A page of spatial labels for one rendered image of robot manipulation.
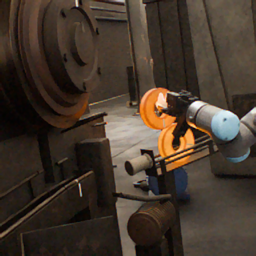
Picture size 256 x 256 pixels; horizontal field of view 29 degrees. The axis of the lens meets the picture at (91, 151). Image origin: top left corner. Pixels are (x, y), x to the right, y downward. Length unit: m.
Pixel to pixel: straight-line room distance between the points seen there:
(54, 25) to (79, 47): 0.11
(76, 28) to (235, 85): 2.77
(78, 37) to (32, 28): 0.15
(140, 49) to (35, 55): 9.08
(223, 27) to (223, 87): 0.46
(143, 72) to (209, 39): 6.33
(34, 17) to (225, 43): 2.87
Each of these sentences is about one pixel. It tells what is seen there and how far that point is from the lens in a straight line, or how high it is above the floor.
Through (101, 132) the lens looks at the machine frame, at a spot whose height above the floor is 0.80.
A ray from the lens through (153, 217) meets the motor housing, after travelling 1.71.
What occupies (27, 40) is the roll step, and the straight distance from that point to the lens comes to 1.31.
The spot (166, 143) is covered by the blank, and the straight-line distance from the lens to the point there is 1.89.
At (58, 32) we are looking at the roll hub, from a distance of 1.32.
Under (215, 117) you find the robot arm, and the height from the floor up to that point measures 0.84.
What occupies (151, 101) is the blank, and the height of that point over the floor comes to 0.89.
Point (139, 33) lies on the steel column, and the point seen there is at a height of 1.66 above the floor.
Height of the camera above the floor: 1.03
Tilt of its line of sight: 9 degrees down
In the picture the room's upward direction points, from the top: 8 degrees counter-clockwise
